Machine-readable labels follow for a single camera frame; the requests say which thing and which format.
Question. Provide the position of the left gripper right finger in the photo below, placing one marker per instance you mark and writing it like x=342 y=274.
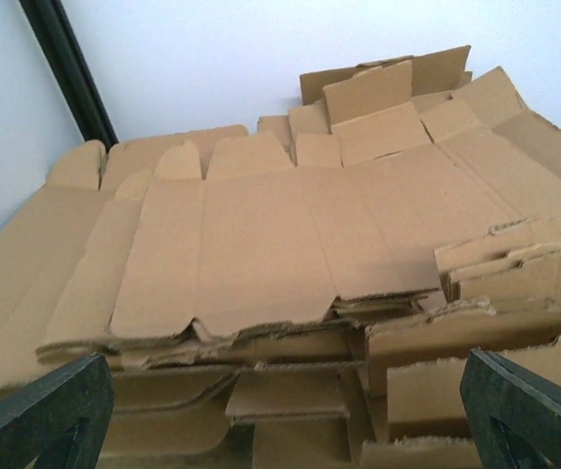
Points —
x=514 y=414

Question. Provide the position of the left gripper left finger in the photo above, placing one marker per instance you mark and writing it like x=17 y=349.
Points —
x=59 y=420

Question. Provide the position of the stack of flat cardboard boxes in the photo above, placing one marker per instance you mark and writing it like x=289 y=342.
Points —
x=320 y=281

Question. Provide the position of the black enclosure frame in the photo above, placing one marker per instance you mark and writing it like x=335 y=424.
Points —
x=55 y=35

